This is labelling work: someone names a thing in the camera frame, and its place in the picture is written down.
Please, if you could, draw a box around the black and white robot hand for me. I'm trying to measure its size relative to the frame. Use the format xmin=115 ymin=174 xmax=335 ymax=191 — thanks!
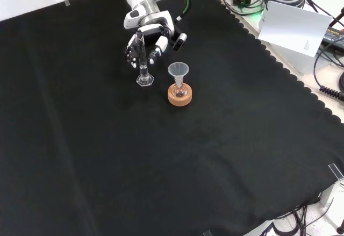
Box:
xmin=123 ymin=9 xmax=176 ymax=69

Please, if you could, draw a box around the clear glass graduated cylinder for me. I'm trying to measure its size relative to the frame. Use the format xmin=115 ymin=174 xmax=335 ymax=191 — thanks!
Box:
xmin=135 ymin=31 xmax=155 ymax=87

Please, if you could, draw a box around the clear plastic funnel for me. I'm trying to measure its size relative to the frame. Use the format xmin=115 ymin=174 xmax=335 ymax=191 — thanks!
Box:
xmin=168 ymin=62 xmax=190 ymax=86

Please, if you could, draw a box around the small round-bottom glass flask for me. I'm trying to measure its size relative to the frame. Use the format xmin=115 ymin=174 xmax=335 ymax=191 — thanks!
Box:
xmin=173 ymin=81 xmax=188 ymax=98

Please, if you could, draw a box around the black bench cloth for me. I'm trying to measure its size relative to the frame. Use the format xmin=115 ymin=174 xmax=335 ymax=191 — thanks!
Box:
xmin=0 ymin=0 xmax=344 ymax=236

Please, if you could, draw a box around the white box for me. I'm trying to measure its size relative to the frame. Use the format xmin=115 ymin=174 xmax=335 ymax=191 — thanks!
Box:
xmin=257 ymin=15 xmax=327 ymax=76

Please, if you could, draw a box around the black power adapter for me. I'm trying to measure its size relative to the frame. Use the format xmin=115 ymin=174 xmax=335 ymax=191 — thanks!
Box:
xmin=321 ymin=27 xmax=344 ymax=46

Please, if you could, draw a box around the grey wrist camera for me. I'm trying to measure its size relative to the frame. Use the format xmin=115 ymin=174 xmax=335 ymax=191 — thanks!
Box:
xmin=173 ymin=33 xmax=188 ymax=52

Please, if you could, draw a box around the green cable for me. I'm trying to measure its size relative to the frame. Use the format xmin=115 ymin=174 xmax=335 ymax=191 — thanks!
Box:
xmin=175 ymin=0 xmax=192 ymax=22

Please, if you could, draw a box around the round cork ring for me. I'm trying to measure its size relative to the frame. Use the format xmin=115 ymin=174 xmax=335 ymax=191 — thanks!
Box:
xmin=167 ymin=83 xmax=194 ymax=107

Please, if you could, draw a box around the coiled black cable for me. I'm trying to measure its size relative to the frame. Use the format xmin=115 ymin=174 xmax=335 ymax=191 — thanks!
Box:
xmin=319 ymin=84 xmax=344 ymax=99

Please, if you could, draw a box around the black floor cables bundle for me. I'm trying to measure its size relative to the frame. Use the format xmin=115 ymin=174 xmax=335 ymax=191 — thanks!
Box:
xmin=259 ymin=205 xmax=344 ymax=236

